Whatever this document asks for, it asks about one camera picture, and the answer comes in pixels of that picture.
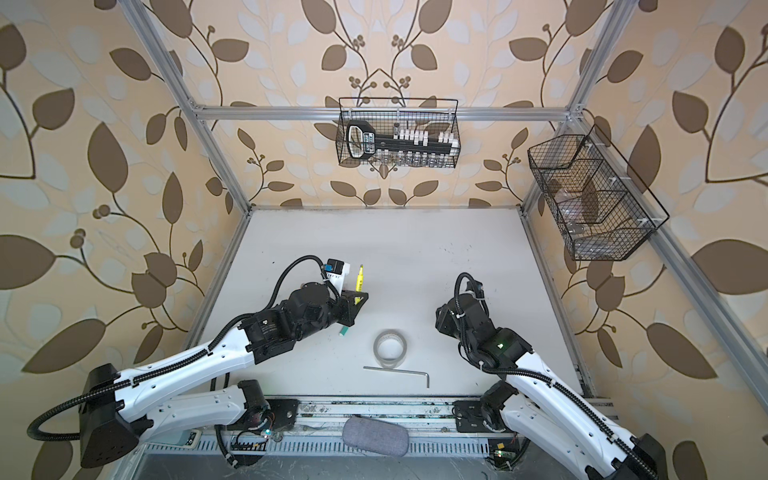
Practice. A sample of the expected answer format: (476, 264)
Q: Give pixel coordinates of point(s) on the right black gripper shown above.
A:
(443, 319)

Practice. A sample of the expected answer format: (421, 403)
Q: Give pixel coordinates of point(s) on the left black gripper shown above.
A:
(348, 306)

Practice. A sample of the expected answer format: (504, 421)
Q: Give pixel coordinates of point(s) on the yellow highlighter pen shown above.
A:
(359, 279)

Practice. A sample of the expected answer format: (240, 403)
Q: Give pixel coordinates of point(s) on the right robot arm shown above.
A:
(530, 399)

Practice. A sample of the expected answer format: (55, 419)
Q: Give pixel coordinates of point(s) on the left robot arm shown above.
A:
(118, 410)

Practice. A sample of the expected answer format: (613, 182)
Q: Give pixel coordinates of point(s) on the clear tape roll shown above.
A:
(390, 349)

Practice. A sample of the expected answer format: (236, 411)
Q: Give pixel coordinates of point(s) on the metal hex key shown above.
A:
(423, 374)

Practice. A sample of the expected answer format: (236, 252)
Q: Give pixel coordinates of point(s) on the grey fabric pouch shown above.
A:
(376, 436)

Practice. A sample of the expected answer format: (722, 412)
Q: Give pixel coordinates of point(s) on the black socket holder tool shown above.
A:
(364, 142)

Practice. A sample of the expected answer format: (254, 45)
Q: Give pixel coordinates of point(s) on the grey remote device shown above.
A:
(185, 439)

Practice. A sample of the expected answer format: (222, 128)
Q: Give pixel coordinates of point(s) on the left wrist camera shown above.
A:
(336, 271)

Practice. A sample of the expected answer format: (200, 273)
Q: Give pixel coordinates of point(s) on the right wire basket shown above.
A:
(600, 204)

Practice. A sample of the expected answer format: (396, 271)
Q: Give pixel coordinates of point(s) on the wire basket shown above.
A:
(433, 114)
(600, 204)

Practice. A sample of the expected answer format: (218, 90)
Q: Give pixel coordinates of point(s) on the back wire basket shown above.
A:
(433, 114)

